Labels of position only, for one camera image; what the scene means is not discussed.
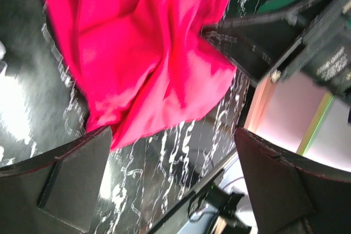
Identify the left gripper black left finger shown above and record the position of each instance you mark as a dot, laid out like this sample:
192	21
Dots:
57	191

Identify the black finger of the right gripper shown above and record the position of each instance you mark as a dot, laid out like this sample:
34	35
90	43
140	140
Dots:
256	44
307	1

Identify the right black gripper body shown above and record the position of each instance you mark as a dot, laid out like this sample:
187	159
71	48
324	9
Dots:
324	53

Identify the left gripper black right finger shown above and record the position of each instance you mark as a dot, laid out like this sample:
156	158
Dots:
290	193

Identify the magenta t shirt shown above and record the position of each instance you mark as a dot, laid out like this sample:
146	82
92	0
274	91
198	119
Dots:
142	64

